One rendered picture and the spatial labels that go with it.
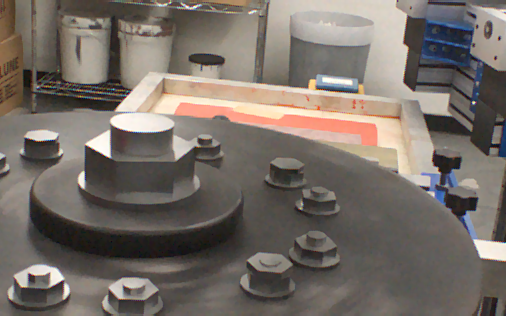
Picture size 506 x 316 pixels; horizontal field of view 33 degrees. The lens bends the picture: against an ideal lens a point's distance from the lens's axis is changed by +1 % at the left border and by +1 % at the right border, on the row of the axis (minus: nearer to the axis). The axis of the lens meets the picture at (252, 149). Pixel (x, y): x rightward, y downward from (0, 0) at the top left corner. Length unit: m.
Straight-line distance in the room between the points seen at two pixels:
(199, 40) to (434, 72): 3.04
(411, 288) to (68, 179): 0.15
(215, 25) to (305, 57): 0.74
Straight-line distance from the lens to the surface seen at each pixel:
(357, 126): 1.74
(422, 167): 1.45
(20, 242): 0.35
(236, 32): 4.99
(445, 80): 2.13
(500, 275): 1.05
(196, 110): 1.75
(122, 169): 0.35
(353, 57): 4.48
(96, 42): 4.78
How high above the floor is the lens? 1.46
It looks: 19 degrees down
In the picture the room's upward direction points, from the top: 5 degrees clockwise
